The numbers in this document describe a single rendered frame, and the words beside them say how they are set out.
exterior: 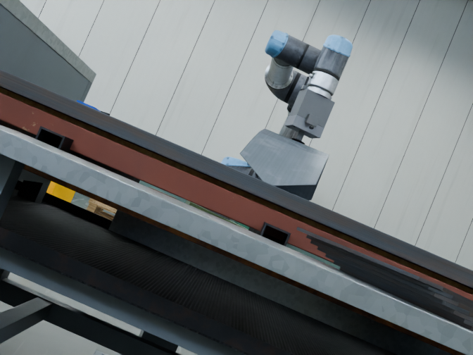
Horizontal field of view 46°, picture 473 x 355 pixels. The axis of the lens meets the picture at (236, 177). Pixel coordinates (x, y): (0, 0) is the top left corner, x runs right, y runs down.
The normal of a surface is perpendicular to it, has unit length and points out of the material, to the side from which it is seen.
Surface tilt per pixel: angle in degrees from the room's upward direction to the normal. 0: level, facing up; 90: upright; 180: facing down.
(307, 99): 90
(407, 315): 90
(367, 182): 90
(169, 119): 90
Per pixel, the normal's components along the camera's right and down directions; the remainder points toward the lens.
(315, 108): 0.25, 0.06
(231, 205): 0.00, -0.06
